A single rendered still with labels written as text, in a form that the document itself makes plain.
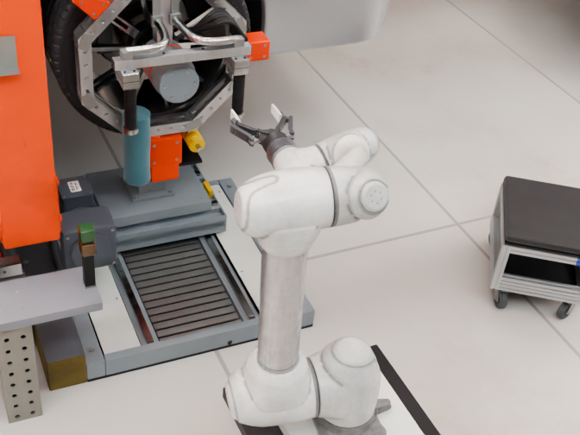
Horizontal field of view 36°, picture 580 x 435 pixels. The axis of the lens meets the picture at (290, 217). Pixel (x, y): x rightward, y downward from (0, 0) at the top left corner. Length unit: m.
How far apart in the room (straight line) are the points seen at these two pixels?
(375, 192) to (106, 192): 1.71
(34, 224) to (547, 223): 1.78
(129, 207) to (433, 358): 1.21
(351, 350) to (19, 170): 1.01
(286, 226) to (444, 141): 2.54
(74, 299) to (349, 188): 1.05
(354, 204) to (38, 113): 0.97
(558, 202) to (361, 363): 1.44
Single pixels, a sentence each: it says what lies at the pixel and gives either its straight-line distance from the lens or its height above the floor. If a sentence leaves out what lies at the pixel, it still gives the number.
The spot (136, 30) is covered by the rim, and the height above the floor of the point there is 0.92.
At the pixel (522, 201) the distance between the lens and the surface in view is 3.41.
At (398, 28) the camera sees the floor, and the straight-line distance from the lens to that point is 5.30.
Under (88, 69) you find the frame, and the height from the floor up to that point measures 0.86.
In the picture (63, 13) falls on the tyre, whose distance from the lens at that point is 2.85.
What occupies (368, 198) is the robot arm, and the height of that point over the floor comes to 1.16.
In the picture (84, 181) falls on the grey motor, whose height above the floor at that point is 0.43.
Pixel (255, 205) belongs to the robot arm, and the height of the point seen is 1.14.
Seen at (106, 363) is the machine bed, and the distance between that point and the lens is 2.96.
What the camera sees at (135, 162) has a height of 0.58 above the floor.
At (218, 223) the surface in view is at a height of 0.14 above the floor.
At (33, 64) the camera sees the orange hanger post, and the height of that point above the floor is 1.10.
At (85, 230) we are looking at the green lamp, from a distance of 2.51.
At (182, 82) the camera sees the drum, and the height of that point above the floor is 0.86.
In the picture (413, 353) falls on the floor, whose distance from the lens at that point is 3.18.
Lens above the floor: 2.23
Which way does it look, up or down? 38 degrees down
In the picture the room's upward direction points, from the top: 7 degrees clockwise
